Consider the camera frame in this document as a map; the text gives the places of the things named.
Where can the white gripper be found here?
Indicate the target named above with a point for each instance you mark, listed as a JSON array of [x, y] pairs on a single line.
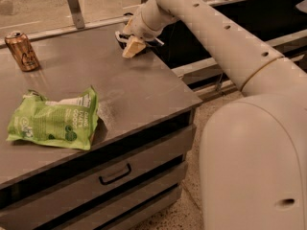
[[136, 26]]

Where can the blue chip bag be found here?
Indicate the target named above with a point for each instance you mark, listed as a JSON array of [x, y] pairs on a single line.
[[131, 43]]

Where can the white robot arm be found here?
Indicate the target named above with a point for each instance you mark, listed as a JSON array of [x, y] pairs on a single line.
[[253, 152]]

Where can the green chip bag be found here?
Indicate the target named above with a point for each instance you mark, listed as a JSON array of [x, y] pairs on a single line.
[[68, 123]]

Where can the orange soda can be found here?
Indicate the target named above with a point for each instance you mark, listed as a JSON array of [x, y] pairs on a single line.
[[22, 51]]

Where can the grey drawer cabinet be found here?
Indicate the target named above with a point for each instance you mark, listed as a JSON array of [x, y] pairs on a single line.
[[123, 180]]

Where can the black drawer handle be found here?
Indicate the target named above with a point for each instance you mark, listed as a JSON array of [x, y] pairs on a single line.
[[115, 176]]

